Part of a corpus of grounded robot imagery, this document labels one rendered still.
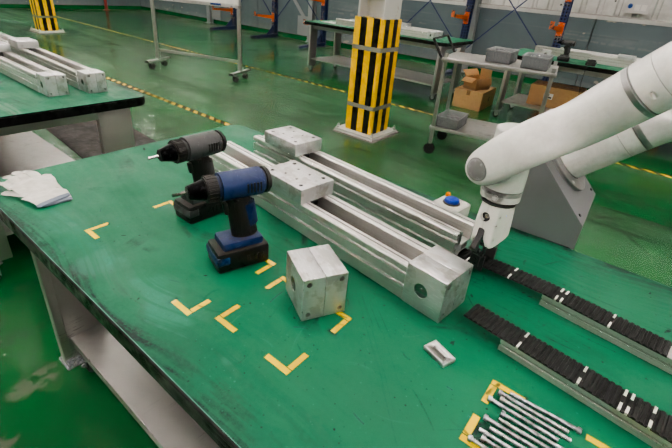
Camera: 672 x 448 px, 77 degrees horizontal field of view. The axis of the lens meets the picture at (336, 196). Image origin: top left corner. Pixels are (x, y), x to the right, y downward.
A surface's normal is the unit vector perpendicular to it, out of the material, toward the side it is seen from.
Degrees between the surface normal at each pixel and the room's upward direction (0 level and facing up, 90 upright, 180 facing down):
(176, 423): 0
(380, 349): 0
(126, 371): 0
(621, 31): 90
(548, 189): 90
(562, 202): 90
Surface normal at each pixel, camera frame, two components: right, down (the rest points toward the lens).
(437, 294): -0.71, 0.26
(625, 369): 0.07, -0.89
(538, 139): -0.22, -0.08
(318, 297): 0.40, 0.44
